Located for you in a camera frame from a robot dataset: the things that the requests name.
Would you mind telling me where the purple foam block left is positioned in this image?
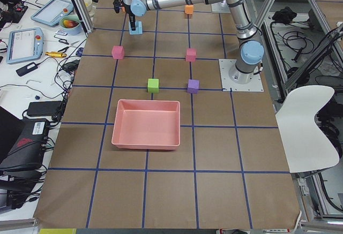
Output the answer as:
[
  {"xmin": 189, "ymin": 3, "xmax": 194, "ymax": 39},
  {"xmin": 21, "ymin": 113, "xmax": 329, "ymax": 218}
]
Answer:
[{"xmin": 187, "ymin": 79, "xmax": 199, "ymax": 94}]

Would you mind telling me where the bowl with yellow lemon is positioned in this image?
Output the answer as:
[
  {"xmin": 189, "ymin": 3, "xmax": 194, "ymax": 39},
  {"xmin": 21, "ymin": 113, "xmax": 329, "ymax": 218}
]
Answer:
[{"xmin": 83, "ymin": 0, "xmax": 93, "ymax": 13}]

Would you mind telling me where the black power adapter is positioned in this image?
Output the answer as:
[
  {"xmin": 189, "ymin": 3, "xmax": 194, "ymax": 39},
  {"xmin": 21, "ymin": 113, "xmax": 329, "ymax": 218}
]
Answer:
[{"xmin": 16, "ymin": 62, "xmax": 39, "ymax": 77}]

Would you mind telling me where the dark pink foam block near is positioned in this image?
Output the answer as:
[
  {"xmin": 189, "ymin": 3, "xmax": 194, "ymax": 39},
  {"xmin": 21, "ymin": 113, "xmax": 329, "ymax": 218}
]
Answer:
[{"xmin": 185, "ymin": 48, "xmax": 197, "ymax": 62}]

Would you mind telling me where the pink foam block far left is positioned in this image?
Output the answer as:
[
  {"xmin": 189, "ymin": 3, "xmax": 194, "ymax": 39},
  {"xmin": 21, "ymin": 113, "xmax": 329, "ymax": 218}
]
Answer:
[{"xmin": 111, "ymin": 46, "xmax": 125, "ymax": 59}]

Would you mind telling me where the pink plastic tray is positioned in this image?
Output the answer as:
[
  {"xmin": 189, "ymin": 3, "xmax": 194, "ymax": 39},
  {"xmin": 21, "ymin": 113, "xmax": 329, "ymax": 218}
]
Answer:
[{"xmin": 111, "ymin": 99, "xmax": 181, "ymax": 150}]

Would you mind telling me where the light blue foam block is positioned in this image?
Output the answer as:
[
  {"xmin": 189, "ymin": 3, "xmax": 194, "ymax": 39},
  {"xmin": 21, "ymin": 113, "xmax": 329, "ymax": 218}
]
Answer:
[{"xmin": 129, "ymin": 21, "xmax": 143, "ymax": 35}]

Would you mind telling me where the aluminium frame post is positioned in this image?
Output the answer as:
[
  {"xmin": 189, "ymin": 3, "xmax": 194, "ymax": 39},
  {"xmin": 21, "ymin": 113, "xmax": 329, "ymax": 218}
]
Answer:
[{"xmin": 71, "ymin": 0, "xmax": 93, "ymax": 34}]

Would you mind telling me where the green bowl with fruit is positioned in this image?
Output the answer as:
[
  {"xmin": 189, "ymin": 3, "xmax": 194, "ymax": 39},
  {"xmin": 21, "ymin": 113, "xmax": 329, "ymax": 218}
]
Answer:
[{"xmin": 59, "ymin": 15, "xmax": 82, "ymax": 35}]

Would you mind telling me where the blue teach pendant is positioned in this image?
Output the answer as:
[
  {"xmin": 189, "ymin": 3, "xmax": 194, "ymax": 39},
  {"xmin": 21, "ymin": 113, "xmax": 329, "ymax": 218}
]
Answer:
[
  {"xmin": 6, "ymin": 27, "xmax": 43, "ymax": 64},
  {"xmin": 31, "ymin": 0, "xmax": 74, "ymax": 26}
]

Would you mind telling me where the white chair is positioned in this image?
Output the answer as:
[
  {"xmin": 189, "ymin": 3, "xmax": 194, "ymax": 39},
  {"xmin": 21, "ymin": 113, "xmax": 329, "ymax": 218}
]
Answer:
[{"xmin": 275, "ymin": 85, "xmax": 339, "ymax": 173}]

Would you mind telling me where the black laptop computer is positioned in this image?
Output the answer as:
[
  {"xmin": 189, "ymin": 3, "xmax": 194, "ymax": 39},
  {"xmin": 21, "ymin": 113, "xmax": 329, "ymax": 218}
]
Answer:
[{"xmin": 1, "ymin": 118, "xmax": 50, "ymax": 172}]

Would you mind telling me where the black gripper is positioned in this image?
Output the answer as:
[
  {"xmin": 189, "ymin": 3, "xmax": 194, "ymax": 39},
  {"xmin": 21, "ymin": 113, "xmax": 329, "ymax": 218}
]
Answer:
[{"xmin": 128, "ymin": 12, "xmax": 136, "ymax": 29}]

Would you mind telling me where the orange foam block far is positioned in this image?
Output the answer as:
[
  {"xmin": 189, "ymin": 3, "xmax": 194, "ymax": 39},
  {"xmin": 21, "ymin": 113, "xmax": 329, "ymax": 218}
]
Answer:
[{"xmin": 184, "ymin": 5, "xmax": 194, "ymax": 15}]

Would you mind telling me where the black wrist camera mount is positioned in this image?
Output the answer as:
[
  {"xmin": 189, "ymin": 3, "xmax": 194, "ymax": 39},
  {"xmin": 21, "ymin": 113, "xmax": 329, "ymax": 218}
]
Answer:
[{"xmin": 113, "ymin": 0, "xmax": 123, "ymax": 13}]

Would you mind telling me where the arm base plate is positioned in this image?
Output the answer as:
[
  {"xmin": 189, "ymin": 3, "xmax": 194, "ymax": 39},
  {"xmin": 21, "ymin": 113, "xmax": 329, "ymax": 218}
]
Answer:
[{"xmin": 219, "ymin": 59, "xmax": 264, "ymax": 92}]

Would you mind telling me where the green foam block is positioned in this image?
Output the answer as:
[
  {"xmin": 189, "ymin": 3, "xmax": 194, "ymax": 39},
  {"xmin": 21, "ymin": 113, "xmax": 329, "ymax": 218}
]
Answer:
[{"xmin": 147, "ymin": 78, "xmax": 159, "ymax": 93}]

